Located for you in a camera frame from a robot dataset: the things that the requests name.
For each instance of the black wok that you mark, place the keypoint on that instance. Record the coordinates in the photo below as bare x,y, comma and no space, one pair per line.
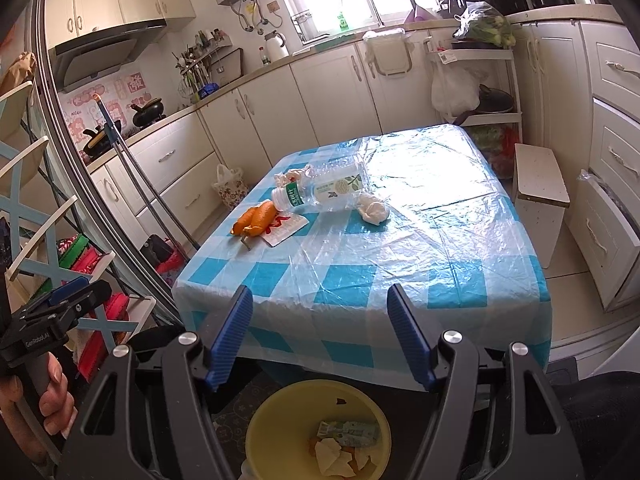
150,112

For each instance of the crumpled bag with red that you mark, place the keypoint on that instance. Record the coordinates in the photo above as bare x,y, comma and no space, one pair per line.
294,175

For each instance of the white blue storage shelf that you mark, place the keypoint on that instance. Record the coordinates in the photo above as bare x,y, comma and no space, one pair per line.
44,246

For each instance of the crumpled white tissue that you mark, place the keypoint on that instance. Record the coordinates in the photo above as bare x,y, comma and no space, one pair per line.
372,210

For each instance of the yellow trash bin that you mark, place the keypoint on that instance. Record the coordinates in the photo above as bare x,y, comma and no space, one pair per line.
282,443

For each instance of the small orange peel piece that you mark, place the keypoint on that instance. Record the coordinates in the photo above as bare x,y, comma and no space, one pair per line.
243,222

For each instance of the orange peel with stem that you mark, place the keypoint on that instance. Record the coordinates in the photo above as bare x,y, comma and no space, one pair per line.
261,219

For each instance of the red white paper bag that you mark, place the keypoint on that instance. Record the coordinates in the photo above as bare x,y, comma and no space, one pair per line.
283,227

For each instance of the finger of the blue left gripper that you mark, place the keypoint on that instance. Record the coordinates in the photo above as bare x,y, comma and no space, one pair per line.
66,315
67,290

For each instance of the range hood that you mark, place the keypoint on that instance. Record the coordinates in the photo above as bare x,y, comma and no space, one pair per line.
98,54

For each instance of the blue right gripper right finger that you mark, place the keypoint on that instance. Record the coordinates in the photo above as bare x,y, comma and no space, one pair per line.
418,352

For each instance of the blue checkered plastic tablecloth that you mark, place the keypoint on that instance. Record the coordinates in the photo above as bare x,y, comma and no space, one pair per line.
453,241

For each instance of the floral waste basket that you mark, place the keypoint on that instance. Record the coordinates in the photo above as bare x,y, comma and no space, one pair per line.
230,185

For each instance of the white step stool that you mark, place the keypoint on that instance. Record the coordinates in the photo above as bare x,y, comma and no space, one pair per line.
540,198

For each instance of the white rolling cart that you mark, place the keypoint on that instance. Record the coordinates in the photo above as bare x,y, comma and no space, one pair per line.
496,125

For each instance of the white thermos jug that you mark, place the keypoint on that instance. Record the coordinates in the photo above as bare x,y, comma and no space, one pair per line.
276,47

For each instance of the green snack wrapper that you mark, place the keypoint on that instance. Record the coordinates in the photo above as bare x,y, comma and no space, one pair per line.
349,433

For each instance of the hanging white cabinet bin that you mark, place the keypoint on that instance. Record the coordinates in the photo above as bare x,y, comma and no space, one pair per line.
388,53

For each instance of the clear plastic water bottle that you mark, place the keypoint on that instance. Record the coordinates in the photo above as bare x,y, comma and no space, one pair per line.
336,184

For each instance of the red bag floor bin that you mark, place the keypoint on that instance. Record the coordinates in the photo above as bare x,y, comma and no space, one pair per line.
163,256

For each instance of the bag of green vegetables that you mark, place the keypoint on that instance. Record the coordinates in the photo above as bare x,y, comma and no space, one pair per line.
481,22

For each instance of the utensil wall rack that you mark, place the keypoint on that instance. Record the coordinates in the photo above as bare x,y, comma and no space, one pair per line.
206,66

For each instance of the person's left hand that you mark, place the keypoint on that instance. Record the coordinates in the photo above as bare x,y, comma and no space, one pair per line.
56,405

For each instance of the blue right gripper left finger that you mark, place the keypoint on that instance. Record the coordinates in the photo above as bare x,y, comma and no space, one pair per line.
224,331

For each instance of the white bag hanging on cart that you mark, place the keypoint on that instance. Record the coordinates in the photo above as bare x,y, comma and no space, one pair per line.
456,88

